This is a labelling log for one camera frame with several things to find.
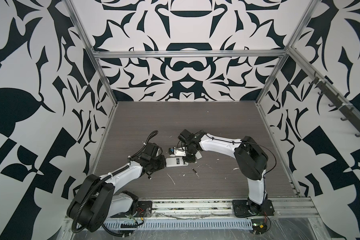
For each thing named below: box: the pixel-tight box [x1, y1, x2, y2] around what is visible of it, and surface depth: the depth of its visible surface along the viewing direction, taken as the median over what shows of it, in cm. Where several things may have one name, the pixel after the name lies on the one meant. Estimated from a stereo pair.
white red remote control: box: [165, 157, 189, 168], surface depth 90 cm
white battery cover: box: [195, 150, 203, 160], surface depth 93 cm
